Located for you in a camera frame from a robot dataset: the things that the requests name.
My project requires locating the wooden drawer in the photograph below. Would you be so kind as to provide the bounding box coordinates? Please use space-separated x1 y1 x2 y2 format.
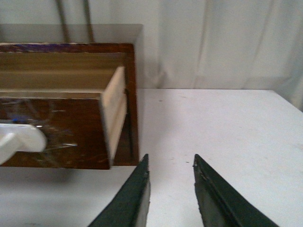
0 64 127 169

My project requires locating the white drawer handle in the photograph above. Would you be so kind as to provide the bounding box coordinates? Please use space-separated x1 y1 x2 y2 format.
0 123 47 164

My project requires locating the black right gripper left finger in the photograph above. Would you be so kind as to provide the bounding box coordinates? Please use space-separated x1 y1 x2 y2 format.
89 154 151 227

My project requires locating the dark wooden drawer cabinet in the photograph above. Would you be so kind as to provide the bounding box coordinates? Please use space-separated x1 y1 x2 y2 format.
0 24 142 168

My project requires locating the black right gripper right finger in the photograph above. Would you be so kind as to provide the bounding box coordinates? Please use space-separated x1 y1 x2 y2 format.
193 154 277 227

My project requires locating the white backdrop curtain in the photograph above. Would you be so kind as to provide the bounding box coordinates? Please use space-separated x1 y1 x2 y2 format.
0 0 303 109

